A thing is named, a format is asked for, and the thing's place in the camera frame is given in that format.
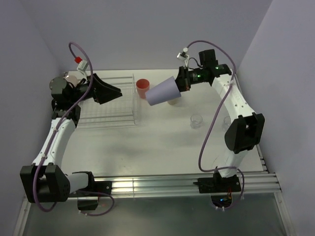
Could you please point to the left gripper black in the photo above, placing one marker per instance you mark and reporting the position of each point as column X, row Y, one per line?
column 102, row 92

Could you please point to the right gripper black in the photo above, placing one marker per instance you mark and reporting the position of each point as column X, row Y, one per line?
column 182, row 79

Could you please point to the pink ceramic mug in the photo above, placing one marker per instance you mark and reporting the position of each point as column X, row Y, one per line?
column 71, row 79

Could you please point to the purple plastic cup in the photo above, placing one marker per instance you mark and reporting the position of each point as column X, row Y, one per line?
column 163, row 92

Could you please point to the beige plastic cup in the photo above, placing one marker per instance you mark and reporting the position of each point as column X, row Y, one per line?
column 173, row 101

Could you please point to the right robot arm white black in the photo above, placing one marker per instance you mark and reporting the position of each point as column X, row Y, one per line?
column 246, row 127

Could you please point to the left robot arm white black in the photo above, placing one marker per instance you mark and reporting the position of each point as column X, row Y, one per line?
column 43, row 180

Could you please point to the clear acrylic dish rack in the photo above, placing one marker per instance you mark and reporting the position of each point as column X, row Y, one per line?
column 121, row 112

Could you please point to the red plastic cup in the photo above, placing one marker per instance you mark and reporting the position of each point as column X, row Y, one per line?
column 142, row 86

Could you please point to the clear glass near centre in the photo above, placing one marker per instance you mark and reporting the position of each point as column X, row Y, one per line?
column 196, row 121

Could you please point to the clear glass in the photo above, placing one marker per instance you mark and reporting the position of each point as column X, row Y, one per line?
column 196, row 121
column 226, row 123

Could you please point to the clear glass far right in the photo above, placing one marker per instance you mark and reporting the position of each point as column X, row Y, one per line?
column 226, row 123

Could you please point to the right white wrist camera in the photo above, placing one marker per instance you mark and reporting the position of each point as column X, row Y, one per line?
column 183, row 55

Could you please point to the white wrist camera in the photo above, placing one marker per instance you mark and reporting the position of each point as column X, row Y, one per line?
column 183, row 55
column 82, row 64

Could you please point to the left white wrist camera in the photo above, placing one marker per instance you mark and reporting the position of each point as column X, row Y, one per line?
column 82, row 64

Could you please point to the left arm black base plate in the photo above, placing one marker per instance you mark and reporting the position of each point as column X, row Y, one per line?
column 99, row 188

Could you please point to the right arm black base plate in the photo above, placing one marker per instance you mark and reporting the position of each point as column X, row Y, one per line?
column 218, row 184

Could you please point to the aluminium mounting rail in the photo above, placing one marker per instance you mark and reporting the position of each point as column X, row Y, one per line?
column 182, row 185

